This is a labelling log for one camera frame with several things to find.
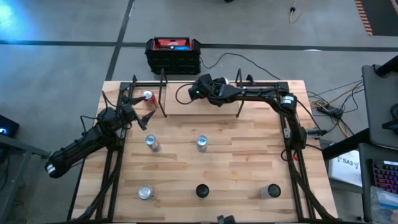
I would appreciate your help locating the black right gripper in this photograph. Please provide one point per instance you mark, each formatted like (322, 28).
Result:
(217, 91)

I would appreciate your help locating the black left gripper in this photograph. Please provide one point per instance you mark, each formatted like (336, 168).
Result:
(115, 119)

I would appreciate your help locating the silver Diet Coke can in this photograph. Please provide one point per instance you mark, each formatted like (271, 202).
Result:
(225, 80)
(145, 192)

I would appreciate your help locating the orange Fanta can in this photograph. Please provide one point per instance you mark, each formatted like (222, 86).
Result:
(150, 100)

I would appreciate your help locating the blue Red Bull can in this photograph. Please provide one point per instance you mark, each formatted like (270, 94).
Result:
(202, 143)
(153, 144)

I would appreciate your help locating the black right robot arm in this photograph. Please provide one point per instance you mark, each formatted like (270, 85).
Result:
(261, 93)

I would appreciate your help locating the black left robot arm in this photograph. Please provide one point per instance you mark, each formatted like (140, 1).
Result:
(77, 146)

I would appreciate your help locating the red and black power station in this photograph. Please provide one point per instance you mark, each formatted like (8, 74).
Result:
(172, 62)

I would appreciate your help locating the black table clamp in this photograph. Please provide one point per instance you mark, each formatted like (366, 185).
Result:
(314, 132)

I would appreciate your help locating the black power strip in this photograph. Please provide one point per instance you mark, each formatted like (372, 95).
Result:
(331, 111)

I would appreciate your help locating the grey metal stand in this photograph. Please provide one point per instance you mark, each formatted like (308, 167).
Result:
(25, 148)

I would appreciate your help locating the black device with blue light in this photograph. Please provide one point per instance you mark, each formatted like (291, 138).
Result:
(7, 126)

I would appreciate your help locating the black diagonal beam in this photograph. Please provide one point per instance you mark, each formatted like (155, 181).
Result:
(342, 147)

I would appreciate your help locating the white paper sign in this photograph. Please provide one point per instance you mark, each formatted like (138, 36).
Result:
(345, 168)

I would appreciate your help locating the black pole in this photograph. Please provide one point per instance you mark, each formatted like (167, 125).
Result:
(388, 67)

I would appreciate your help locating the dark grey desk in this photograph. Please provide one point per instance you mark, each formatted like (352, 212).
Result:
(364, 186)

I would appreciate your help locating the black mat with orange stripes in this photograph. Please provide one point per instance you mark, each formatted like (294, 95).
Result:
(382, 18)

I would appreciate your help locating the backlit keyboard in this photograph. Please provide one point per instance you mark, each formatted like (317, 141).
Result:
(385, 177)

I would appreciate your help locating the clear plastic bag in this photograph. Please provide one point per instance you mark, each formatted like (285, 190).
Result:
(384, 205)

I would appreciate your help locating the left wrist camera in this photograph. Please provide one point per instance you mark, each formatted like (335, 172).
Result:
(127, 109)

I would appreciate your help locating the black aluminium table frame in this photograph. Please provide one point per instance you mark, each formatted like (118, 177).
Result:
(146, 84)

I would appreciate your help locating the black metal shelf frame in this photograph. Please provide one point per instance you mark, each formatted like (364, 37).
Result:
(186, 109)

